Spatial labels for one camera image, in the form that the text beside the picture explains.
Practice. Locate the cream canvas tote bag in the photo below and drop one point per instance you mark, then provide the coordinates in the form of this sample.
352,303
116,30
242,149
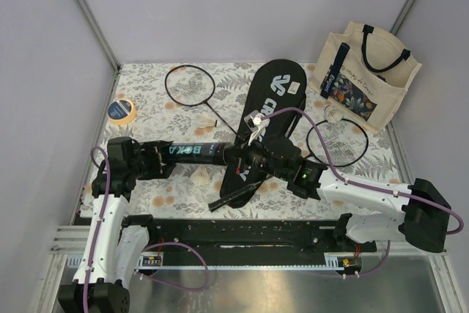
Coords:
365,73

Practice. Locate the white shuttlecock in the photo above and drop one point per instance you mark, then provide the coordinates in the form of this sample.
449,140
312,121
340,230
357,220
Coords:
206,121
332,114

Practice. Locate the aluminium frame post left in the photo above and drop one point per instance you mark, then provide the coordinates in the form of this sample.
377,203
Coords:
98,34

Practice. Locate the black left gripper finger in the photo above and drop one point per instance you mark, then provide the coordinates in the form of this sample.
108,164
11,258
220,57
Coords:
156,147
165,170

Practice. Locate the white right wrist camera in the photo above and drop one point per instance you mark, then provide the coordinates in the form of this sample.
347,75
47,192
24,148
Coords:
256,122

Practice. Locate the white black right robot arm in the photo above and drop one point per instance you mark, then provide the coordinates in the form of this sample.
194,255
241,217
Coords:
416,213

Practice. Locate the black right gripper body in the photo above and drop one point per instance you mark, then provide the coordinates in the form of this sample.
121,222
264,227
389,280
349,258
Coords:
257,157

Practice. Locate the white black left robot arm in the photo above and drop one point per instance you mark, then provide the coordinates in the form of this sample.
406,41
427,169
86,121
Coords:
114,242

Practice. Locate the floral patterned table mat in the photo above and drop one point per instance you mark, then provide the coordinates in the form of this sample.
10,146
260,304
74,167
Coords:
238,140

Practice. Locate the black badminton racket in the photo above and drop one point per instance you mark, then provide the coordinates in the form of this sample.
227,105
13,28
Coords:
192,86
345,141

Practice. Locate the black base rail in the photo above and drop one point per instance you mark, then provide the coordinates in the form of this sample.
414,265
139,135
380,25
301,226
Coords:
235,244

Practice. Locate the black badminton racket right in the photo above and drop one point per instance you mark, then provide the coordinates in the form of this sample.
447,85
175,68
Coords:
345,141

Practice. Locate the yellow masking tape roll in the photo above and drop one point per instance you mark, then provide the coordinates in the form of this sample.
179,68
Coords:
121,112

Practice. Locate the black badminton racket left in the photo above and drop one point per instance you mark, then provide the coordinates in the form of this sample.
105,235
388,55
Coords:
192,86

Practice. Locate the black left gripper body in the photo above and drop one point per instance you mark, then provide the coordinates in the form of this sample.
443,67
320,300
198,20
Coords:
146,163

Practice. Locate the black Boka shuttlecock tube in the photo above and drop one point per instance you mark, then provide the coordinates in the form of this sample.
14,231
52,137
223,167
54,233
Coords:
210,153

